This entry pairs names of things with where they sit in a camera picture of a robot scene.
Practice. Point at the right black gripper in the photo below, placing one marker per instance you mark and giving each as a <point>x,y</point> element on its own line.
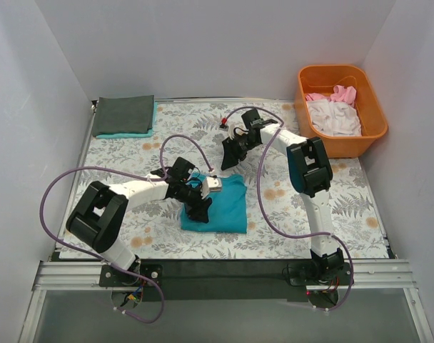
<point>235,150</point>

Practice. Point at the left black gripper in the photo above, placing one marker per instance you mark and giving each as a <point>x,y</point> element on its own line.
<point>197,203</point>

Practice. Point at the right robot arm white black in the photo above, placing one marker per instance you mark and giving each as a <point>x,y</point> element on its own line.
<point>310,175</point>

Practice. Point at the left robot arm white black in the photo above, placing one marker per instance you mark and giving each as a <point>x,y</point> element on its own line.
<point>97,218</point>

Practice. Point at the floral patterned table mat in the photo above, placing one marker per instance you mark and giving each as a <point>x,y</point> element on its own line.
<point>190,130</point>

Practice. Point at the white garment in basket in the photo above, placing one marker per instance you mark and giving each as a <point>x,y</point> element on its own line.
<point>334,118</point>

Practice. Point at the orange plastic basket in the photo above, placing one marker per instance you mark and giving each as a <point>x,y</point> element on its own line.
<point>321,79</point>

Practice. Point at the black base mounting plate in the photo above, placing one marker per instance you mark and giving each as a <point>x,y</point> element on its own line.
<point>217,279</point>

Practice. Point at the pink garment in basket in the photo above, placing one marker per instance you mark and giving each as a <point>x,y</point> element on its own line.
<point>340,94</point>

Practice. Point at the folded dark grey t shirt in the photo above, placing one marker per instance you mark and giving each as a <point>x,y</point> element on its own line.
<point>130,115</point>

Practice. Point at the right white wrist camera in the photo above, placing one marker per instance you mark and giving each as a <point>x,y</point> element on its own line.
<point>230,129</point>

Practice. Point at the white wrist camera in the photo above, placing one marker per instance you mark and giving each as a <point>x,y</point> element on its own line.
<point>210,184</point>
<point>230,129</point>

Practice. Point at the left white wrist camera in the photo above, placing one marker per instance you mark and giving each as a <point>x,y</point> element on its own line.
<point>210,184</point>

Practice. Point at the aluminium frame rail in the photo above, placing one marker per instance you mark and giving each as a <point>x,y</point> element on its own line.
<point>368,274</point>

